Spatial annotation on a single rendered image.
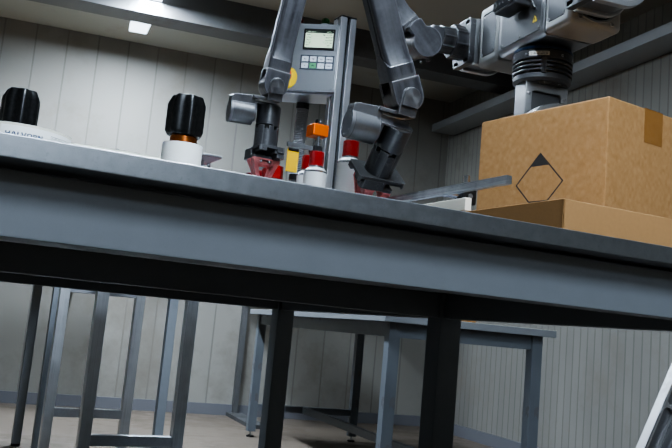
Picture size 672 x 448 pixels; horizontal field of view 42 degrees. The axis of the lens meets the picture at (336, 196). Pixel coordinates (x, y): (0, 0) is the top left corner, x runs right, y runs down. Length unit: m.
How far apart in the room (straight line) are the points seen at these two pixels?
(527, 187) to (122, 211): 0.94
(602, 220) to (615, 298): 0.10
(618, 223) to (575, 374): 4.48
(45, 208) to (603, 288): 0.64
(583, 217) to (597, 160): 0.46
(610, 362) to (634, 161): 3.79
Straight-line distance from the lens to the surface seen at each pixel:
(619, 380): 5.22
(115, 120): 6.66
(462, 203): 1.34
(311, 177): 1.90
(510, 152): 1.64
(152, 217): 0.81
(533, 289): 1.01
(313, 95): 2.24
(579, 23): 1.92
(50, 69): 6.71
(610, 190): 1.49
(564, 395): 5.64
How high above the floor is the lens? 0.70
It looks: 9 degrees up
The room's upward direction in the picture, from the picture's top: 5 degrees clockwise
